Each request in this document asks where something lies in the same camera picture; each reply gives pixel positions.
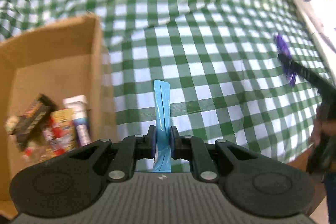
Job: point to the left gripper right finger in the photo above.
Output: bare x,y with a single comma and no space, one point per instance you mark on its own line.
196,152

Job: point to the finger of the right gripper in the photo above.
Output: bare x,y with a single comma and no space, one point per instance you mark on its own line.
323,87

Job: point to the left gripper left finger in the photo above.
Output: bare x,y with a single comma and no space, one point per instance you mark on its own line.
128,152

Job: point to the purple snack wrapper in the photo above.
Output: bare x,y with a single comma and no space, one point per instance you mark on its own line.
285,57

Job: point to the light blue snack stick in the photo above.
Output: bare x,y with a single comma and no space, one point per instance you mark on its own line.
162,161

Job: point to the white purple sachet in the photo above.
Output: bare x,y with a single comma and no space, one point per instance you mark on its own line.
78,105

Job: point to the red spicy snack packet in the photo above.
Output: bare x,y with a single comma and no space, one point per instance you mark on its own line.
59,132

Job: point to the dark brown chocolate bar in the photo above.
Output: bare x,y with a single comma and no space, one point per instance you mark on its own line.
36,114

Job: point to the open cardboard box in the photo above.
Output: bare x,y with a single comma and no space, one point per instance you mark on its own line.
61,60

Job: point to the clear rice puff snack pack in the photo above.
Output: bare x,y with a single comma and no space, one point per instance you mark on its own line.
10,124

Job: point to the green checkered sofa cover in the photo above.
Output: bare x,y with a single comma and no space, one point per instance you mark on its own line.
218,56

